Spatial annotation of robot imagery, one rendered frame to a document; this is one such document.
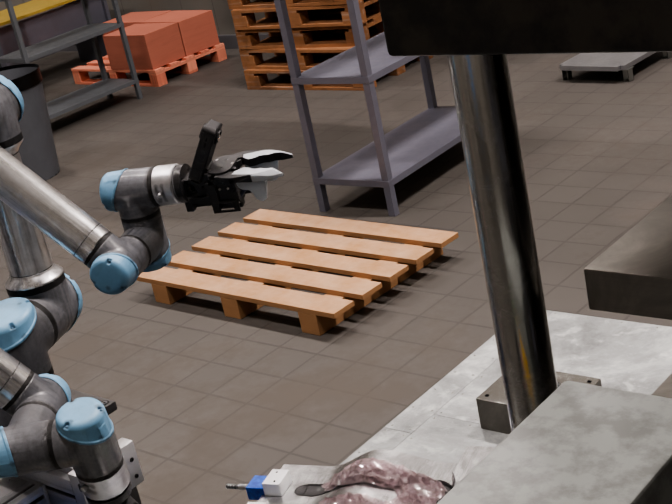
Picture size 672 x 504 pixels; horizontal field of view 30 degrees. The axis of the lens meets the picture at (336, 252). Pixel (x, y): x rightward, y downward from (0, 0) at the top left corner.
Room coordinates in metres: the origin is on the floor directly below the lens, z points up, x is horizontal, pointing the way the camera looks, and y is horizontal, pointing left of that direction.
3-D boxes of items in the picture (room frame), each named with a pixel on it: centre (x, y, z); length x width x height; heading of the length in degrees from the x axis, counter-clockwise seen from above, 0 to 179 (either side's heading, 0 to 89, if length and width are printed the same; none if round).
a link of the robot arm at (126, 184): (2.24, 0.34, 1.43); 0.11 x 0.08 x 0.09; 71
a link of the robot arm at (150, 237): (2.23, 0.35, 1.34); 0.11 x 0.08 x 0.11; 161
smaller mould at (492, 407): (2.20, -0.33, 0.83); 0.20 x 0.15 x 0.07; 47
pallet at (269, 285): (5.22, 0.19, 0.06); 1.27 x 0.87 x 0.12; 42
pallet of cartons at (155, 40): (10.48, 1.20, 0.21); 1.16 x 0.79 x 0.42; 45
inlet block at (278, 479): (2.08, 0.24, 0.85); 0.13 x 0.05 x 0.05; 64
